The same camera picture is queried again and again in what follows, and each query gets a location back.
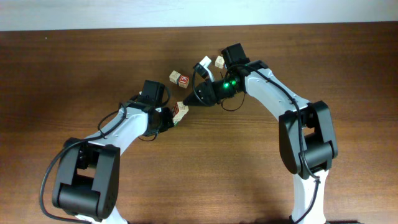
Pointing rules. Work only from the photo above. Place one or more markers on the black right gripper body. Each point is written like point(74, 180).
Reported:
point(217, 91)

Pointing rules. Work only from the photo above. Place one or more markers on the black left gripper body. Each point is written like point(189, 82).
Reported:
point(165, 121)

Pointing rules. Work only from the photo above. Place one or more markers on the wooden block green R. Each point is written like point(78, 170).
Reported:
point(179, 110)

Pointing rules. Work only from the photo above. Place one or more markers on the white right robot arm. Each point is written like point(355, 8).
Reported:
point(307, 142)

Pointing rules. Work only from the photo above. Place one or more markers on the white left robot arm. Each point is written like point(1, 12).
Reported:
point(87, 182)

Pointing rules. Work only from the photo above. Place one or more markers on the wooden block red E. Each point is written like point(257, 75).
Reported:
point(183, 81)

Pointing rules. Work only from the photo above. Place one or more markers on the wooden block blue side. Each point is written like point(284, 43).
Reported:
point(174, 77)

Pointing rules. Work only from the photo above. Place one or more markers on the wooden block red side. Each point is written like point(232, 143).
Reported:
point(219, 62)

